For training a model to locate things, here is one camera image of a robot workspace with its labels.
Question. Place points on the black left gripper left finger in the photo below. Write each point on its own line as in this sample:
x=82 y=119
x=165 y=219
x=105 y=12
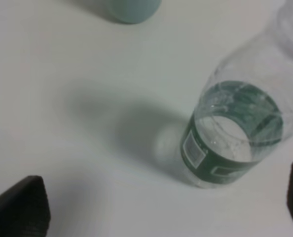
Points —
x=24 y=209

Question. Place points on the clear plastic water bottle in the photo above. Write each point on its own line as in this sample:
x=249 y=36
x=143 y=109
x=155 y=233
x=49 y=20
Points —
x=245 y=109

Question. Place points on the teal plastic cup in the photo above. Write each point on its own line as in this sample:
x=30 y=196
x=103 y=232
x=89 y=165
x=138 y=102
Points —
x=119 y=11

